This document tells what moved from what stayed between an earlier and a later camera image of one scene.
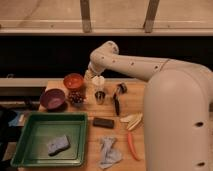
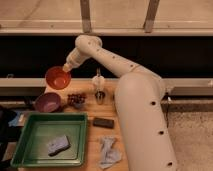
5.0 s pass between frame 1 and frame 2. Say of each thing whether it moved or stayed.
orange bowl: moved
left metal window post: stayed
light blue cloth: stayed
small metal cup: stayed
